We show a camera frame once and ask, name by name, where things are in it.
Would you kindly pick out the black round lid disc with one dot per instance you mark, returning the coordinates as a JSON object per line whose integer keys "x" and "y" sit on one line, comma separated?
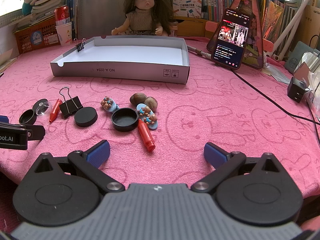
{"x": 85, "y": 116}

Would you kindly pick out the white paper cup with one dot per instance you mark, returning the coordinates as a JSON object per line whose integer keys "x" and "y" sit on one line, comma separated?
{"x": 64, "y": 33}

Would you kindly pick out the black smartphone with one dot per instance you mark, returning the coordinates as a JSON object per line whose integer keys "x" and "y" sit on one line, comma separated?
{"x": 229, "y": 46}

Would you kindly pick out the small black binder clip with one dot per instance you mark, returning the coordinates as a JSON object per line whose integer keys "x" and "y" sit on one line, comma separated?
{"x": 79, "y": 44}

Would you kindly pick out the colourful stationery box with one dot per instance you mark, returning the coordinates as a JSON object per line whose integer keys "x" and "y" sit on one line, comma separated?
{"x": 187, "y": 8}

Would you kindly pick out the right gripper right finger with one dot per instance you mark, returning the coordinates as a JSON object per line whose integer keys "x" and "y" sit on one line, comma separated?
{"x": 226, "y": 166}

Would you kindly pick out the brown chestnut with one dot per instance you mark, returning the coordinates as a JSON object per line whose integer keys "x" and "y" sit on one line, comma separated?
{"x": 137, "y": 98}
{"x": 152, "y": 103}

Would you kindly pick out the brown haired doll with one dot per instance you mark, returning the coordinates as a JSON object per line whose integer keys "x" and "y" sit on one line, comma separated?
{"x": 146, "y": 17}

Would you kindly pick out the pink triangular phone stand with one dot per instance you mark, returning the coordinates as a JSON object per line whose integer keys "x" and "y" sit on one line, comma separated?
{"x": 254, "y": 51}

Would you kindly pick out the black power adapter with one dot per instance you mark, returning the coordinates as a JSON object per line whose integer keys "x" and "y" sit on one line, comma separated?
{"x": 296, "y": 89}

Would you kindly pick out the long red crayon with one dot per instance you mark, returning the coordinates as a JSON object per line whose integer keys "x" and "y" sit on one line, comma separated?
{"x": 146, "y": 136}

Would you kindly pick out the red plastic basket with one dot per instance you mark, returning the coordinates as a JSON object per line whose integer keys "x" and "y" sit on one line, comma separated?
{"x": 40, "y": 35}

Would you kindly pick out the clear suction cup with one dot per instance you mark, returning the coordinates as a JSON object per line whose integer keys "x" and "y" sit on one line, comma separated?
{"x": 42, "y": 107}

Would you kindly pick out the blue bear hair clip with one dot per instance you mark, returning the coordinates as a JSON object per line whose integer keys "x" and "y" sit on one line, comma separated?
{"x": 109, "y": 105}

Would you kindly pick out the short red crayon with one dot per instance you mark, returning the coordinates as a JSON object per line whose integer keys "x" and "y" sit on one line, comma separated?
{"x": 55, "y": 111}

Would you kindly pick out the pink towel mat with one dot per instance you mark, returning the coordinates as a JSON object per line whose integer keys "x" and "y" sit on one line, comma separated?
{"x": 239, "y": 111}

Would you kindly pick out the large black binder clip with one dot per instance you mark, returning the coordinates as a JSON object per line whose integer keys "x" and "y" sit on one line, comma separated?
{"x": 70, "y": 106}

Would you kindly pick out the red soda can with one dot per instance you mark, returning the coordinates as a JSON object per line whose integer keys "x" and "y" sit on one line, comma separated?
{"x": 62, "y": 15}

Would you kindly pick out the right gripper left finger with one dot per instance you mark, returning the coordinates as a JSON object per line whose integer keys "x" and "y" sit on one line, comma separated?
{"x": 86, "y": 165}

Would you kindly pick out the small black cap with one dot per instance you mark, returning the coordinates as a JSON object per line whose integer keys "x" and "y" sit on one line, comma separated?
{"x": 28, "y": 117}

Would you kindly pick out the grey cardboard box tray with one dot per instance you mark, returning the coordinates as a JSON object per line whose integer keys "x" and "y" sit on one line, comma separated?
{"x": 149, "y": 58}

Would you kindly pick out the large black cap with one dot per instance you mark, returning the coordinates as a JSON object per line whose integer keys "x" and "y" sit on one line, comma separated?
{"x": 125, "y": 119}

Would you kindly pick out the grey plastic storage bin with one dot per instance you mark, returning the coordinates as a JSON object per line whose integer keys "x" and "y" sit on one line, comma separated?
{"x": 99, "y": 17}

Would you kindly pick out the white cable connector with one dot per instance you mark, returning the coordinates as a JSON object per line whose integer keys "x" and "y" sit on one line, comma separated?
{"x": 199, "y": 52}

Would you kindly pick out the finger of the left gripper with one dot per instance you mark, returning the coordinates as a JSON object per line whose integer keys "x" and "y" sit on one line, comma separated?
{"x": 35, "y": 132}
{"x": 4, "y": 119}

